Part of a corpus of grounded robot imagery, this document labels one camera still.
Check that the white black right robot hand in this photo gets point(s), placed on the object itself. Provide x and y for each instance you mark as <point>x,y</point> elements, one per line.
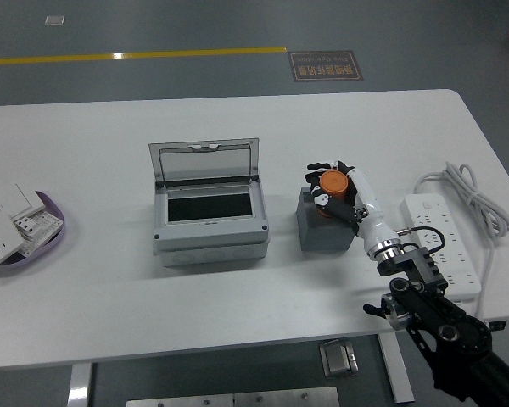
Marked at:
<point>371,207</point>

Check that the orange cylinder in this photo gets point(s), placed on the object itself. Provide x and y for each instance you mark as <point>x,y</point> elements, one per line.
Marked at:
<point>335,183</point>

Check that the grey electrical box clear lid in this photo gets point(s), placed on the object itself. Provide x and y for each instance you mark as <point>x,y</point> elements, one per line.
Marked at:
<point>212,246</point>

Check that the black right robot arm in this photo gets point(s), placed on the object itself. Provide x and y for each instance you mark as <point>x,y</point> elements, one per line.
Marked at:
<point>445,313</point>

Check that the grey cube block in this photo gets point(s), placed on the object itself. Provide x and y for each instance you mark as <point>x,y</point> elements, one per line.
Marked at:
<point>322,235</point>

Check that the silver metal box under table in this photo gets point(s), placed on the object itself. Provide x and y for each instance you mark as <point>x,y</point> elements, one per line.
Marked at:
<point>337,358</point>

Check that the white power strip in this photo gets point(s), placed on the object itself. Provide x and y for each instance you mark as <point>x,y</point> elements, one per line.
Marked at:
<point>458,254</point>

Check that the dark floor sign orange text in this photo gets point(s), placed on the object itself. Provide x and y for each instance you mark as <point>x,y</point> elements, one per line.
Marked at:
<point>326,65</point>

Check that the white table leg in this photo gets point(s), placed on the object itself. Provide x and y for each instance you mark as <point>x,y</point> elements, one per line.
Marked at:
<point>396,369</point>
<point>78,386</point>

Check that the small black table edge clip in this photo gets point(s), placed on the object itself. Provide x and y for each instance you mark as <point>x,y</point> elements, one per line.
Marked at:
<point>497,325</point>

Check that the yellow floor tape line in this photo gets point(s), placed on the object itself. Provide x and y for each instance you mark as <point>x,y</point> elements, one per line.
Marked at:
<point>152,54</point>

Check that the purple plastic tray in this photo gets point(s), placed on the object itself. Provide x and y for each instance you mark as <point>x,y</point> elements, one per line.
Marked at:
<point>46,251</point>

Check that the white socket module with holes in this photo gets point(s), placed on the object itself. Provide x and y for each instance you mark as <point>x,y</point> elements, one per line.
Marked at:
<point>40,224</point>

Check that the small metal floor plate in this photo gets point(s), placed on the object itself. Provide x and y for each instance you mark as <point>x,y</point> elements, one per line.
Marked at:
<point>54,20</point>

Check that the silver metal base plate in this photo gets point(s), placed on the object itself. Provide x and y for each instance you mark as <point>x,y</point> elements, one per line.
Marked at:
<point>237,399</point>

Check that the white rocker switch panel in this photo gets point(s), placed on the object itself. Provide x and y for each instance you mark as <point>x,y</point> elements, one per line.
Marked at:
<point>12,197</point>

